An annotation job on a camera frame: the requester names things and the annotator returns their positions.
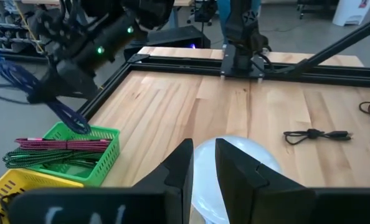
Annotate yellow hanging cord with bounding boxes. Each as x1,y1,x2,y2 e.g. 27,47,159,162
12,0,45,54

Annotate white waste bin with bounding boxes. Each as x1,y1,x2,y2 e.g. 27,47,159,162
331,0,370,27

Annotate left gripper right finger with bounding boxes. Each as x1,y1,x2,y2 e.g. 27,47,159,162
215,138,314,224

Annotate green plastic basket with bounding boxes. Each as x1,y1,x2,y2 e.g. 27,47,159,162
26,121,121,187

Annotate green braided USB cable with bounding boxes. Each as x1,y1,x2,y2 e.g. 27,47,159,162
2,147,107,170

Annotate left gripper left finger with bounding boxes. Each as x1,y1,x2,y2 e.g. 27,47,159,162
131,138,194,224

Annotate blue braided USB cable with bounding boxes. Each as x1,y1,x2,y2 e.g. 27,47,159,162
0,59,92,136

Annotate parts bin shelf rack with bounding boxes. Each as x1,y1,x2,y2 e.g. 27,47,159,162
0,0,61,62

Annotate maroon braided USB cable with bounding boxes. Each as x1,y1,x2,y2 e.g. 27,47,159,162
14,137,111,153

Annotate black office chair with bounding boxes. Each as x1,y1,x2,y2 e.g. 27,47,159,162
187,0,217,27

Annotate black computer tower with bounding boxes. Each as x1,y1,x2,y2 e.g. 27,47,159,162
123,24,211,62

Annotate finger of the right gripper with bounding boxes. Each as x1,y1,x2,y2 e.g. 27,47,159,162
26,79,62,105

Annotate yellow plastic basket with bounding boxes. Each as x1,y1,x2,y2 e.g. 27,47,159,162
0,168,85,224

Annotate black table frame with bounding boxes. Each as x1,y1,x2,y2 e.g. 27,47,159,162
77,14,370,124

